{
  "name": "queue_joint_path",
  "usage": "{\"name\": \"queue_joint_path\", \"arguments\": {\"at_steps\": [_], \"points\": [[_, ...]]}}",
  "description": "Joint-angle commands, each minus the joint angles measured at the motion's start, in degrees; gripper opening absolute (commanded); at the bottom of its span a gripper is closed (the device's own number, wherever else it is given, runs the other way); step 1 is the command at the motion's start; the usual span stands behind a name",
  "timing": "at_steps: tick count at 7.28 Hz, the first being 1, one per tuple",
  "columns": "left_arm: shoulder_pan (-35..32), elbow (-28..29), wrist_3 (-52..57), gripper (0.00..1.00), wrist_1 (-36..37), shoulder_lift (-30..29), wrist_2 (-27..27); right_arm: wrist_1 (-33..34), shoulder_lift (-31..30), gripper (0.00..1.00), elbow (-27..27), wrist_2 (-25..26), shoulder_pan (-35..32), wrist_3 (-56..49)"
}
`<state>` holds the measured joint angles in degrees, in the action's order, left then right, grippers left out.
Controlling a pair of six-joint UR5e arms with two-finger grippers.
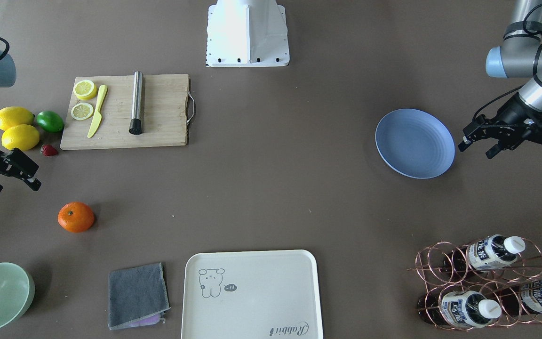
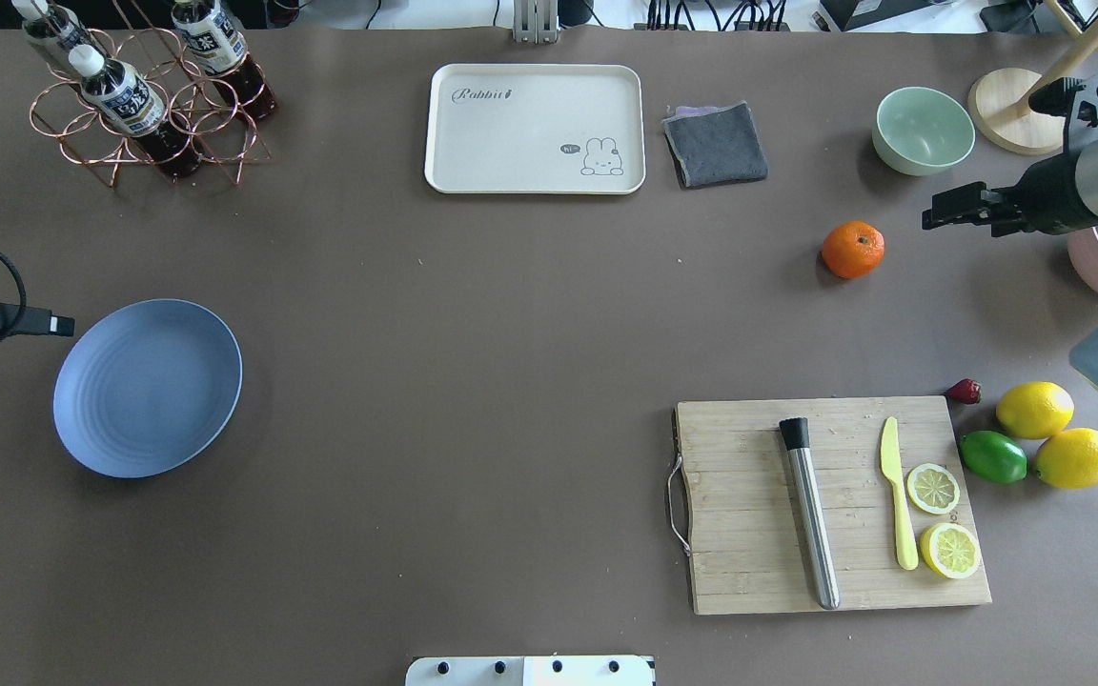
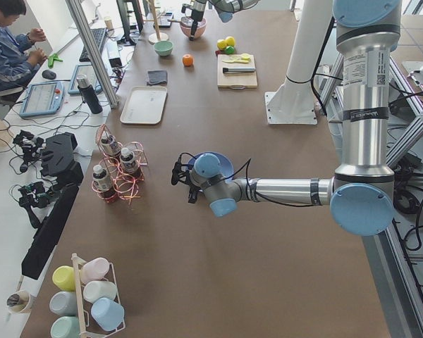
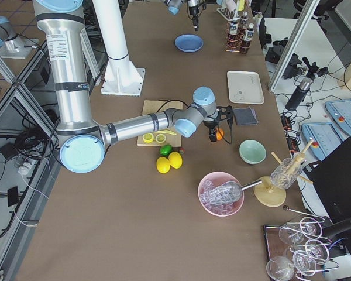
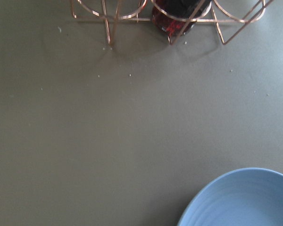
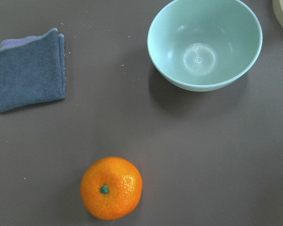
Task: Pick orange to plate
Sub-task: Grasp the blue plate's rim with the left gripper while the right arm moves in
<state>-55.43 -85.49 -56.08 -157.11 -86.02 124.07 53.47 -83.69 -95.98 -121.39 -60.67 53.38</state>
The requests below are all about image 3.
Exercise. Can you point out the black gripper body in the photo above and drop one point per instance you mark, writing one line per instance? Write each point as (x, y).
(192, 192)
(198, 15)

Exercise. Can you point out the black water bottle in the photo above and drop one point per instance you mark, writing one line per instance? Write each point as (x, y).
(88, 94)

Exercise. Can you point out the yellow lemon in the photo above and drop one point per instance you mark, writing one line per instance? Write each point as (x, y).
(230, 41)
(221, 44)

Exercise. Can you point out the green lime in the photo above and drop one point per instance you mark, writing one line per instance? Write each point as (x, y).
(229, 50)

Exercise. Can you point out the bamboo cutting board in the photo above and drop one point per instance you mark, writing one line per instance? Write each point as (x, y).
(235, 80)

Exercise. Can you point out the cream rabbit tray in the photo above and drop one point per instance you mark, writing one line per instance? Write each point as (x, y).
(144, 105)

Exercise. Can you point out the teach pendant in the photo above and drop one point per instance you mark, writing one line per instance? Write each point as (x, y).
(44, 98)
(87, 71)

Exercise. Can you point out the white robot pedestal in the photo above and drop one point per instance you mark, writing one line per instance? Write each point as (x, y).
(293, 102)

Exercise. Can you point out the pink bowl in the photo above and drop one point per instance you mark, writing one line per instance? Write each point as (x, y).
(186, 25)

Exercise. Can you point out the grey cup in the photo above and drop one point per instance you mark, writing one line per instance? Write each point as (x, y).
(64, 304)

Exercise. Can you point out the steel muddler black tip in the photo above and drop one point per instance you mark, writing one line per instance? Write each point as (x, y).
(238, 70)

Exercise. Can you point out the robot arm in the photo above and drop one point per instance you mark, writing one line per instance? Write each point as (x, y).
(360, 192)
(198, 7)

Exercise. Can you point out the teach pendant left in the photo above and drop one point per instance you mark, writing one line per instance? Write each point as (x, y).
(44, 98)

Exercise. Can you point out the blue plate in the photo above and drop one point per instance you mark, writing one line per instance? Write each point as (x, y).
(209, 164)

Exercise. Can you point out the wooden stand with base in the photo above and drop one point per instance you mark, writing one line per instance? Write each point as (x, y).
(158, 35)

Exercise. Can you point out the tea bottle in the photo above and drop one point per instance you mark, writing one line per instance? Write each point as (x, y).
(129, 163)
(110, 145)
(103, 184)

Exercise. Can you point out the aluminium frame post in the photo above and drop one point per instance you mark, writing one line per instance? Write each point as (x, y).
(79, 18)

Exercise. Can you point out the yellow lemon upper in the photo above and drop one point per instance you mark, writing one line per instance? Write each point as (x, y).
(230, 41)

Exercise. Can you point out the yellow cup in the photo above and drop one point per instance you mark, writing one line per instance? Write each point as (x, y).
(64, 278)

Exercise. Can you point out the blue cup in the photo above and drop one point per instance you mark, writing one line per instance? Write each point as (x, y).
(107, 313)

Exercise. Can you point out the tea bottle back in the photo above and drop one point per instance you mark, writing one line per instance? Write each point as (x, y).
(110, 145)

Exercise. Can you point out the white cup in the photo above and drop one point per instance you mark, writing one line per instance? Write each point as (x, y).
(97, 289)

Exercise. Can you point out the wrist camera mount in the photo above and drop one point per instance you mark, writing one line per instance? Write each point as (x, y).
(181, 172)
(186, 10)

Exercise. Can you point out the teach pendant right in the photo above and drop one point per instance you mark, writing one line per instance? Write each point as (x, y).
(87, 71)

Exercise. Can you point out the orange mandarin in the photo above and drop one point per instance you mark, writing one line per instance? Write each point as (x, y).
(188, 60)

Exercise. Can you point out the yellow lemon lower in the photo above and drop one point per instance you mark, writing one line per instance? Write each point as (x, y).
(221, 44)

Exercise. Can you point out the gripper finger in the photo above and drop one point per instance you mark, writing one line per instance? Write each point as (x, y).
(193, 30)
(192, 198)

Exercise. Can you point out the copper wire bottle rack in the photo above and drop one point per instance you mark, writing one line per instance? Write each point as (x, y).
(125, 184)

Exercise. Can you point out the tea bottle middle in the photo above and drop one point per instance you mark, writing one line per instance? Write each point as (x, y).
(129, 163)

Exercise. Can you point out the yellow plastic knife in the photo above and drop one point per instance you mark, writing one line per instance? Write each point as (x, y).
(244, 62)

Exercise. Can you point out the green bowl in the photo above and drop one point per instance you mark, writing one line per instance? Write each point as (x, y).
(163, 48)

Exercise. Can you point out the grey folded cloth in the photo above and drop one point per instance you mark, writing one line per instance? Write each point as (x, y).
(155, 77)

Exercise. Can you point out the cup rack wooden handle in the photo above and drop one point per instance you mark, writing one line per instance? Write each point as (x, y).
(87, 324)

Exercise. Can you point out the lemon slice lower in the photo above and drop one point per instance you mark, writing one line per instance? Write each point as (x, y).
(233, 59)

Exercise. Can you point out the tea bottle front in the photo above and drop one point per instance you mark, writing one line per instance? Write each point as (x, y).
(103, 184)

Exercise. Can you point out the pink cup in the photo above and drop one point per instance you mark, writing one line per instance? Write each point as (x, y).
(95, 269)

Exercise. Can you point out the black computer mouse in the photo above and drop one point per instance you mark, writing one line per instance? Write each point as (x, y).
(49, 75)

